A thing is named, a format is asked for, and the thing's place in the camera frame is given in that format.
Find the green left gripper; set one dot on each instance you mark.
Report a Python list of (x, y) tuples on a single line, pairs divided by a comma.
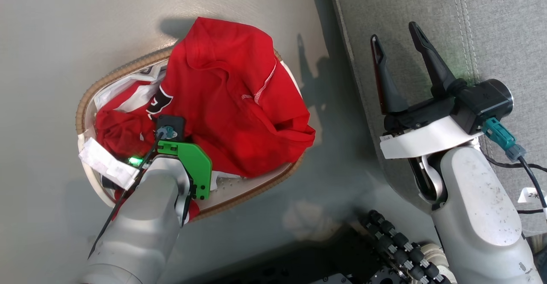
[(194, 164)]

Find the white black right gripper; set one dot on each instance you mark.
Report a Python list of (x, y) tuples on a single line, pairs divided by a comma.
[(423, 136)]

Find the red shirt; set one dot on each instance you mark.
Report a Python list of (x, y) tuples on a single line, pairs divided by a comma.
[(230, 104)]

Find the red and white jersey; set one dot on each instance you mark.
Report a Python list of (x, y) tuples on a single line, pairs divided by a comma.
[(115, 130)]

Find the dark robot base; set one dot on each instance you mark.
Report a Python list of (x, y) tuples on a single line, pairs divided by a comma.
[(307, 262)]

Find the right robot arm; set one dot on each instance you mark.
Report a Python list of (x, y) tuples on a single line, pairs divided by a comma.
[(478, 220)]

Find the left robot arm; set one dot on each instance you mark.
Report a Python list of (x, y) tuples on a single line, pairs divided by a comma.
[(141, 224)]

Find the wicker laundry basket white liner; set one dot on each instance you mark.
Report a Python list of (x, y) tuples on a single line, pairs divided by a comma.
[(233, 188)]

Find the grey fabric sofa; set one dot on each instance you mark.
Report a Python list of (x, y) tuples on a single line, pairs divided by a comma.
[(427, 2)]

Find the white paper label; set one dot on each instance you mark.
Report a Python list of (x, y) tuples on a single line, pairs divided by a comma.
[(107, 162)]

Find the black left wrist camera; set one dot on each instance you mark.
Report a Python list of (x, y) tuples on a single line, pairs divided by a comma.
[(170, 126)]

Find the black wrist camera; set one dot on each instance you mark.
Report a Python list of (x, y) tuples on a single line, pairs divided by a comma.
[(170, 126), (487, 100)]

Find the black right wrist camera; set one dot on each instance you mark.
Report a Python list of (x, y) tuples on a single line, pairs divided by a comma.
[(487, 100)]

